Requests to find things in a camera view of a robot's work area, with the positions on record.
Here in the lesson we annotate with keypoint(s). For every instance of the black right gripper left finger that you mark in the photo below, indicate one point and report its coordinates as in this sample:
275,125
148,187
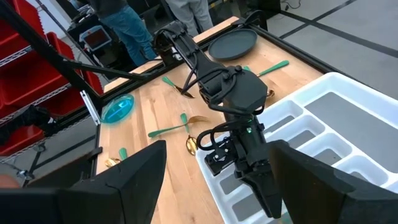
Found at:
93,202

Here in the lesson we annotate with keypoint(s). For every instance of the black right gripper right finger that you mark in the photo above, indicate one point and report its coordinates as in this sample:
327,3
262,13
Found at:
326,199

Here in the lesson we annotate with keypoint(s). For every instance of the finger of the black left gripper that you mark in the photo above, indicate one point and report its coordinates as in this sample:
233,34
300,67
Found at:
264,196

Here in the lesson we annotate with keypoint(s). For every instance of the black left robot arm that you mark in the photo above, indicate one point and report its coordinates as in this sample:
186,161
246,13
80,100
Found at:
245,93

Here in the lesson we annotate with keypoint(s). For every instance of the white cutlery tray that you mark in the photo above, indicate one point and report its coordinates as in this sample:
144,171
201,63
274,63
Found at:
289,107

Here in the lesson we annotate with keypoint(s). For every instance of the person's hand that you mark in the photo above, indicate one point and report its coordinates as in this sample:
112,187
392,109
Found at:
7,182

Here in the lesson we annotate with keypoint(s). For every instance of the red plastic storage bin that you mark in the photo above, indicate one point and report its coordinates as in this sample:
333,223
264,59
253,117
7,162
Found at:
18,144
60,45
94,81
12,39
28,84

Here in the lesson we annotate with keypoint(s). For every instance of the teal translucent round plate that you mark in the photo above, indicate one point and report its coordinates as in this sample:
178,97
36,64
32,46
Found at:
118,109

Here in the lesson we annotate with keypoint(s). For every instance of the dark grey round plate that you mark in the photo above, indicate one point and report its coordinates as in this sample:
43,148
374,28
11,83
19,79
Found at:
233,45

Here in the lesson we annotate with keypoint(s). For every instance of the black equipment cart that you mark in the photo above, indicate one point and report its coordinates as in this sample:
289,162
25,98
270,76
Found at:
105,62

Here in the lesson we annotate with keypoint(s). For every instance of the person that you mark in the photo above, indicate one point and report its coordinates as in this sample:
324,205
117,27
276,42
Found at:
192,15
130,31

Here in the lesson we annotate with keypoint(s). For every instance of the blue-framed red screen device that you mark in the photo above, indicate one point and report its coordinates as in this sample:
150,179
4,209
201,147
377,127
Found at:
96,39

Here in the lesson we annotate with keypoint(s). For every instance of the silver metal bracket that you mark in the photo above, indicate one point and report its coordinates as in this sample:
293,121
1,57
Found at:
90,107

